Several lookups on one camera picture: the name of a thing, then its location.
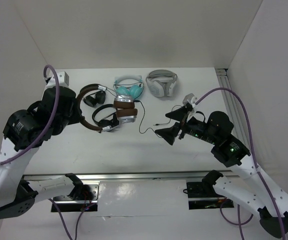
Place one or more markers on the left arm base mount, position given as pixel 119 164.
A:
pixel 87 199

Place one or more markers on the aluminium rail right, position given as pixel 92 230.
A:
pixel 222 76

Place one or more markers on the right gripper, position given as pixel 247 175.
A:
pixel 168 133

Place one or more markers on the brown silver headphones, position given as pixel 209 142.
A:
pixel 124 104

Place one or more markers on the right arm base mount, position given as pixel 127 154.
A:
pixel 201 198

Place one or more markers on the black headphones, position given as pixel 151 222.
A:
pixel 108 122
pixel 98 97

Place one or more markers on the white grey gaming headset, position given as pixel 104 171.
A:
pixel 162 83

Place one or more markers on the black headphones near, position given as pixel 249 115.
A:
pixel 108 122

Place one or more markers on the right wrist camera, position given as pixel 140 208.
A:
pixel 189 102

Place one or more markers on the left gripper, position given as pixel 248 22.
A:
pixel 77 116

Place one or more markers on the teal headphones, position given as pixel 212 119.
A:
pixel 130 89

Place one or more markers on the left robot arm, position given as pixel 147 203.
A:
pixel 25 131

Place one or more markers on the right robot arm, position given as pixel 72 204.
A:
pixel 268 202

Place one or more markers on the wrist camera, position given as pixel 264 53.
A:
pixel 189 102
pixel 63 80

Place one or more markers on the black headphones far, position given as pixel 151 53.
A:
pixel 98 97

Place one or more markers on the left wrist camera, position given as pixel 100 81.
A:
pixel 63 80

